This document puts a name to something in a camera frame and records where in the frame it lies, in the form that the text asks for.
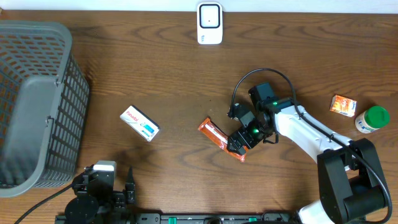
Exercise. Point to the white barcode scanner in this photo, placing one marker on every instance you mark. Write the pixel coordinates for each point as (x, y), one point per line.
(209, 23)

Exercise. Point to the grey plastic mesh basket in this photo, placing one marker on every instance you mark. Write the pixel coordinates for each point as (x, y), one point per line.
(44, 100)

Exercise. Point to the orange Top chocolate bar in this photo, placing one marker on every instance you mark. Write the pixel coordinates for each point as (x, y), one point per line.
(211, 131)

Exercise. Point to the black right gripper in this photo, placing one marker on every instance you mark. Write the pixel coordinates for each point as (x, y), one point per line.
(242, 134)

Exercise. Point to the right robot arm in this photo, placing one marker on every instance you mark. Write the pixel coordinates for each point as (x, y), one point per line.
(350, 177)

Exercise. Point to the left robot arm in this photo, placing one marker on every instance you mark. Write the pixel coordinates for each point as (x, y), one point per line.
(96, 200)

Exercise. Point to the white Panadol box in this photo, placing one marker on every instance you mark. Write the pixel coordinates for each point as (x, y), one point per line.
(140, 122)

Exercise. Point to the green lid white jar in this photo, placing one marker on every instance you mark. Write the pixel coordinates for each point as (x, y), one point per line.
(372, 119)

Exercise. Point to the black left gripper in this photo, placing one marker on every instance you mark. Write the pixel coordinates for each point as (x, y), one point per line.
(120, 200)

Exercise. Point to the small orange snack box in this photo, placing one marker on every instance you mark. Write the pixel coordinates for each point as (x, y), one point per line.
(343, 105)

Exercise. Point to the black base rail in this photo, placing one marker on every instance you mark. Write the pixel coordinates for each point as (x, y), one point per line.
(155, 218)

